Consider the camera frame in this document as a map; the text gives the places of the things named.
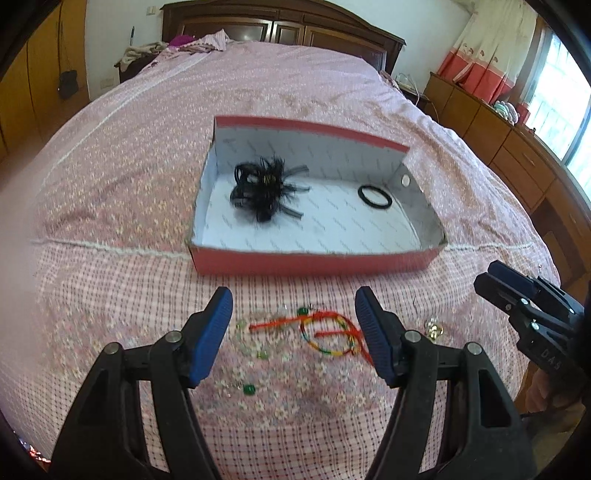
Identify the black ring hair tie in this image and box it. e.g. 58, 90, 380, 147
358, 185, 393, 209

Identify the black feathered hair clip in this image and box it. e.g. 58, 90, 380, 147
229, 157, 312, 223

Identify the white and red curtain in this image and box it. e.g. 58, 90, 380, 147
436, 0, 539, 100

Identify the red cardboard box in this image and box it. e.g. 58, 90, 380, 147
185, 115, 448, 278

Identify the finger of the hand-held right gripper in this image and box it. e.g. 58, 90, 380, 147
475, 273, 548, 333
488, 261, 583, 319

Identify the pale green cloth bundle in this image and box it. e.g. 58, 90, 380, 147
492, 102, 522, 123

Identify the clear bead bracelet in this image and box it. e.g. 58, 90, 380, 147
233, 314, 296, 361

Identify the white cable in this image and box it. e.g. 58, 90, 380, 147
397, 74, 432, 112

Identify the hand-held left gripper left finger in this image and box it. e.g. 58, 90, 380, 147
48, 286, 234, 480

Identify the beige clothes pile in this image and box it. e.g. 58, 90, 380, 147
119, 41, 169, 70

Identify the person's right hand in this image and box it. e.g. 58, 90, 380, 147
525, 367, 555, 414

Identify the red string bracelet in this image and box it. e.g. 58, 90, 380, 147
249, 308, 326, 332

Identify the dark wooden headboard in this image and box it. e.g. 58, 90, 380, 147
160, 0, 407, 75

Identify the clothes pile on bed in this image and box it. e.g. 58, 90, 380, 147
157, 28, 232, 54

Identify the wooden dresser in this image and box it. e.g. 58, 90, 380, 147
422, 71, 591, 278

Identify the yellow wooden wardrobe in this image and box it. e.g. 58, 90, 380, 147
0, 0, 90, 158

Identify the black hanging bag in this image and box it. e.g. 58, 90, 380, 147
58, 70, 79, 99

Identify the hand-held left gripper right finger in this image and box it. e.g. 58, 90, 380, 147
355, 286, 532, 480

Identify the multicoloured braided bracelet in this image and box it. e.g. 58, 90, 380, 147
299, 314, 370, 365

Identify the window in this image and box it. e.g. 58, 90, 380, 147
526, 18, 591, 185

